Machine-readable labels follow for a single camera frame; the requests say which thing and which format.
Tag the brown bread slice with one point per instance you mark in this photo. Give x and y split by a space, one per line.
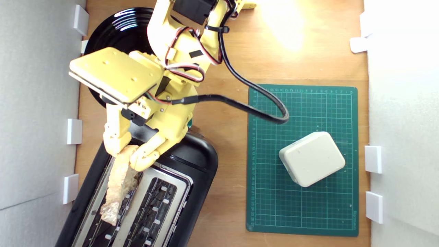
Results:
118 185

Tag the green toaster lever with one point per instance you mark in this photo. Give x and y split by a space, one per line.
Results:
189 123

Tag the black two-slot toaster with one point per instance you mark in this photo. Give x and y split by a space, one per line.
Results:
192 161

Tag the black round plate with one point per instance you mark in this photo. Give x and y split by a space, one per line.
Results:
116 31

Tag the green cutting mat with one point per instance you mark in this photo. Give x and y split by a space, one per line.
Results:
274 206

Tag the white block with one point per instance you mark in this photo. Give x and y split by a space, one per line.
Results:
312 159

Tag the yellow camera mount plate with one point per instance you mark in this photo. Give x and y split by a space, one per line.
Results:
116 75

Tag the small white wall clip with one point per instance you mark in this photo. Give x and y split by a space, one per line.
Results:
84 46

